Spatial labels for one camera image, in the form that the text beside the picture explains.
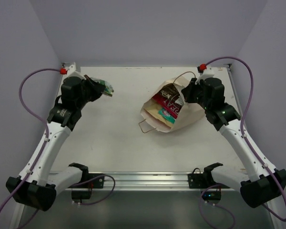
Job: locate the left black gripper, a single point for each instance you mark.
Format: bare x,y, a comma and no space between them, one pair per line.
93,88

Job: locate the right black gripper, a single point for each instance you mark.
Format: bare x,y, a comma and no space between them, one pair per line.
188,90

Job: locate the green snack packet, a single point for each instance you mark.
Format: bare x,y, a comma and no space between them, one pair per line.
108,91

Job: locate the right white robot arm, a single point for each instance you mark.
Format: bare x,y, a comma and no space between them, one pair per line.
263,180

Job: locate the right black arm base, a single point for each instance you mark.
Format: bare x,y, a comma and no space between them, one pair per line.
200,179

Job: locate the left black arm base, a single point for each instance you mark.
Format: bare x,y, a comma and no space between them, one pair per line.
98,183

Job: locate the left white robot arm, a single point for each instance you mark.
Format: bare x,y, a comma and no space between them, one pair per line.
33,187

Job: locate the brown candy packet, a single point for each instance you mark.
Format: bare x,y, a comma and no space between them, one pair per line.
170,92

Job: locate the red snack packet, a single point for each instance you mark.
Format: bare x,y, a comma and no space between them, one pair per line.
171,107

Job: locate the teal snack packet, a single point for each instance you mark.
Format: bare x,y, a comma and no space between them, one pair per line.
166,115

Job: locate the yellow snack packet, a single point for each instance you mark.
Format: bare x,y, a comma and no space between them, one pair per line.
152,109

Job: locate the right black control box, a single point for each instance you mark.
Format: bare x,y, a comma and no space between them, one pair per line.
213,197

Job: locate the black control box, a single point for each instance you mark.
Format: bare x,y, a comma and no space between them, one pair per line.
213,197
80,195

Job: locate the left black control box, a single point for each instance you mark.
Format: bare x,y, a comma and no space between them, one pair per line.
80,195

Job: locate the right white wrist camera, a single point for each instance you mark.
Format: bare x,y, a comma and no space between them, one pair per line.
204,73

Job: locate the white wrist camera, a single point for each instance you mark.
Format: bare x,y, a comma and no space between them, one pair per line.
72,71
204,73

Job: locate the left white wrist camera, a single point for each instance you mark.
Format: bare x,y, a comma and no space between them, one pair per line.
72,71

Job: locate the aluminium front rail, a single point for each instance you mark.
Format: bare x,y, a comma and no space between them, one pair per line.
141,181

